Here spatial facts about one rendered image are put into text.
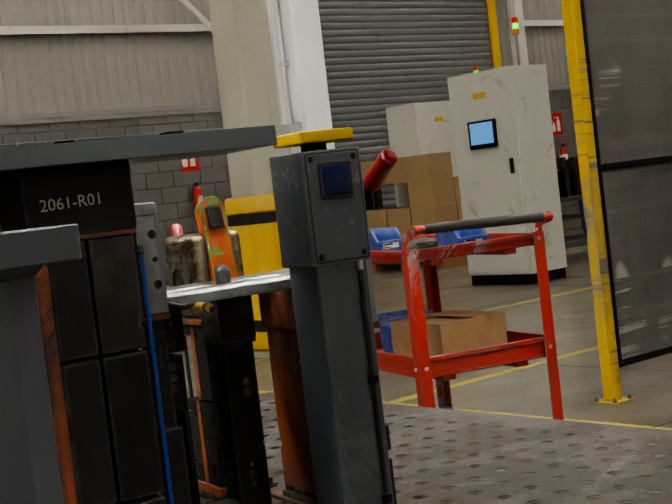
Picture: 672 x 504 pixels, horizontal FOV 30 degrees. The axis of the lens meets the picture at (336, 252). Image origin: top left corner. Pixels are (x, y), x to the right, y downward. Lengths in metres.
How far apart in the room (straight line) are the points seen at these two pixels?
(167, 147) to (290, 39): 4.35
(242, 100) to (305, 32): 3.16
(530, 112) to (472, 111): 0.56
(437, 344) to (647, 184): 2.61
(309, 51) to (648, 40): 1.66
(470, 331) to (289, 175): 2.46
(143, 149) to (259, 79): 7.59
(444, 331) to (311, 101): 2.06
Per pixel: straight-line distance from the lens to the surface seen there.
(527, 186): 11.58
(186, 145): 1.11
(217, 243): 1.71
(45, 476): 0.74
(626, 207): 5.91
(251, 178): 8.57
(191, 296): 1.45
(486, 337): 3.69
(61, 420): 1.11
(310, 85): 5.44
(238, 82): 8.62
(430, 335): 3.63
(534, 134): 11.71
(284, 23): 5.48
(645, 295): 6.01
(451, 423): 2.06
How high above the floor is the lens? 1.10
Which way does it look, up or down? 3 degrees down
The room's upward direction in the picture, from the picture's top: 7 degrees counter-clockwise
